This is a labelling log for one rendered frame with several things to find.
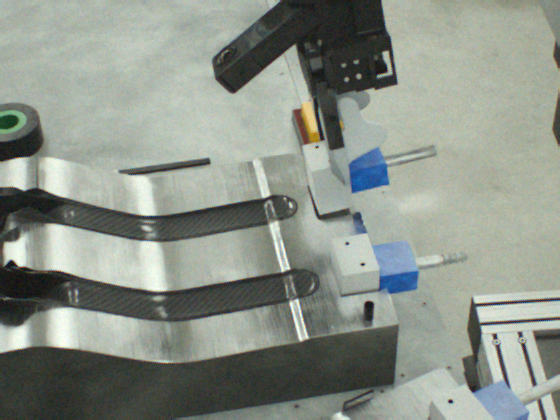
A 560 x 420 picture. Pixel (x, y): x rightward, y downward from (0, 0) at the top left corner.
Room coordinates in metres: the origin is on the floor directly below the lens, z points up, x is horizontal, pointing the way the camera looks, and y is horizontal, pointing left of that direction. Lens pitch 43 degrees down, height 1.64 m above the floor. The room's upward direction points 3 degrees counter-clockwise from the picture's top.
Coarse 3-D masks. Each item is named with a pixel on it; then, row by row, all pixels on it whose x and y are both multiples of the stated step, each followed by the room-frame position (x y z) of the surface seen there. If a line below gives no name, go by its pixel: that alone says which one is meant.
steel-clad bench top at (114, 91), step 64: (0, 0) 1.39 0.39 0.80; (64, 0) 1.38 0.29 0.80; (128, 0) 1.37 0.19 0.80; (192, 0) 1.36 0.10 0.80; (256, 0) 1.36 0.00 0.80; (0, 64) 1.22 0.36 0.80; (64, 64) 1.22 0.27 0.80; (128, 64) 1.21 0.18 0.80; (192, 64) 1.20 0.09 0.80; (64, 128) 1.07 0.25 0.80; (128, 128) 1.07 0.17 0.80; (192, 128) 1.06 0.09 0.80; (256, 128) 1.05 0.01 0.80; (384, 192) 0.92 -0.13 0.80
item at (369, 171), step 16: (320, 144) 0.84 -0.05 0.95; (432, 144) 0.84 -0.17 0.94; (304, 160) 0.84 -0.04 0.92; (320, 160) 0.81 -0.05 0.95; (352, 160) 0.82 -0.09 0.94; (368, 160) 0.82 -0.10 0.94; (384, 160) 0.81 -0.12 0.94; (400, 160) 0.83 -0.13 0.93; (416, 160) 0.83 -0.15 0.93; (320, 176) 0.80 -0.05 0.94; (352, 176) 0.80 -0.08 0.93; (368, 176) 0.80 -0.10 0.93; (384, 176) 0.81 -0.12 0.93; (320, 192) 0.79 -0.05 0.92; (336, 192) 0.79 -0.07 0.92; (352, 192) 0.80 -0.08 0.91; (320, 208) 0.79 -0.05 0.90; (336, 208) 0.79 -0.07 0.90
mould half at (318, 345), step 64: (64, 192) 0.81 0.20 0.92; (128, 192) 0.84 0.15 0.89; (192, 192) 0.85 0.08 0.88; (256, 192) 0.84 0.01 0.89; (0, 256) 0.71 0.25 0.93; (64, 256) 0.72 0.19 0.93; (128, 256) 0.74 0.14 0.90; (192, 256) 0.75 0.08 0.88; (256, 256) 0.74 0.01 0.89; (320, 256) 0.74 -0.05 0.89; (0, 320) 0.63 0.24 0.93; (64, 320) 0.63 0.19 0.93; (128, 320) 0.66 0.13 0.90; (192, 320) 0.67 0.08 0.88; (256, 320) 0.66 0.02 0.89; (320, 320) 0.65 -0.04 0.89; (384, 320) 0.65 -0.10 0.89; (0, 384) 0.59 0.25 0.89; (64, 384) 0.60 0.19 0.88; (128, 384) 0.61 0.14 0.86; (192, 384) 0.62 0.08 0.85; (256, 384) 0.63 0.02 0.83; (320, 384) 0.64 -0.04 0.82; (384, 384) 0.64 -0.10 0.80
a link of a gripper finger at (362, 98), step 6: (336, 96) 0.86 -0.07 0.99; (342, 96) 0.86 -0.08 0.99; (348, 96) 0.86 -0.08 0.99; (354, 96) 0.87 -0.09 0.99; (360, 96) 0.87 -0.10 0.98; (366, 96) 0.87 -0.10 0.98; (312, 102) 0.85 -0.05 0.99; (360, 102) 0.87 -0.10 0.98; (366, 102) 0.87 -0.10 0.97; (312, 108) 0.86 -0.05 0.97; (318, 108) 0.85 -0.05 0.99; (360, 108) 0.87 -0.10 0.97; (318, 114) 0.85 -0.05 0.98; (318, 120) 0.85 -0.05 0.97; (318, 126) 0.85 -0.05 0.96; (318, 132) 0.85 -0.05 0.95; (324, 138) 0.85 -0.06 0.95
